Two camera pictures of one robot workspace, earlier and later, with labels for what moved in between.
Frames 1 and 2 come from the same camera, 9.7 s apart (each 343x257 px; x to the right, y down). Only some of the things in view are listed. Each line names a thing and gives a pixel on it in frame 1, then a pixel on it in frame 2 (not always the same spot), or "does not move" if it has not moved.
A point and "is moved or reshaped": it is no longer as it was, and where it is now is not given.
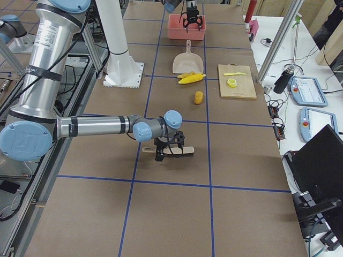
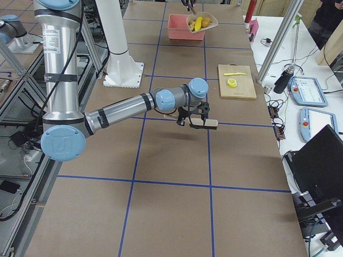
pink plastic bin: x=176 y=30 does not move
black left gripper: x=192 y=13 to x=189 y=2
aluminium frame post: x=288 y=21 does not move
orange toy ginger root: x=186 y=74 to x=191 y=24
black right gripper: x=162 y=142 to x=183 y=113
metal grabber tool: x=290 y=68 does not move
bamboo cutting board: x=245 y=87 does not move
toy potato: x=199 y=97 is moved or reshaped
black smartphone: x=9 y=186 does not move
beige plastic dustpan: x=187 y=62 to x=194 y=15
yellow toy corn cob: x=192 y=78 is moved or reshaped
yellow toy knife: x=233 y=74 does not move
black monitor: x=317 y=167 does not move
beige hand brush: x=175 y=150 to x=194 y=122
